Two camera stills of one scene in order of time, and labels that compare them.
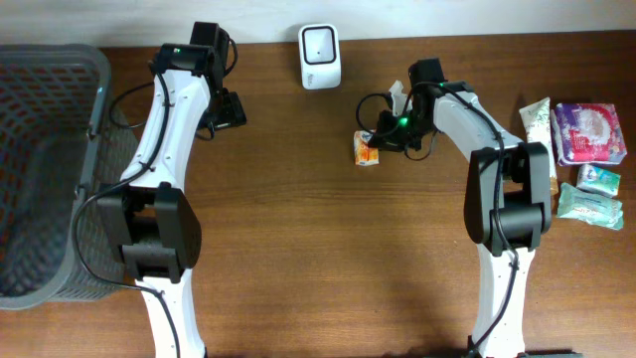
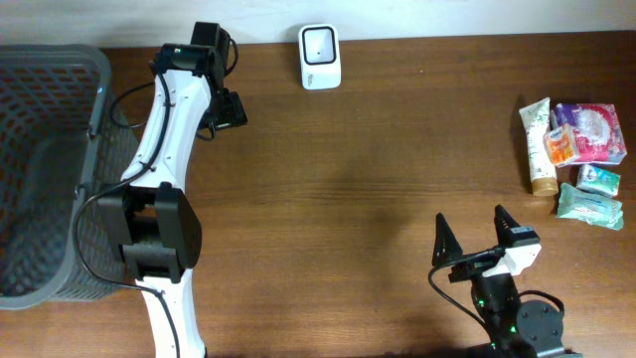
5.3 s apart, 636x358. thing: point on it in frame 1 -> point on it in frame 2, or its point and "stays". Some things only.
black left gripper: (232, 110) stays
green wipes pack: (577, 203) stays
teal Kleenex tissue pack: (598, 180) stays
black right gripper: (387, 139) -> (445, 246)
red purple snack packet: (588, 133) stays
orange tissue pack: (364, 154) -> (559, 145)
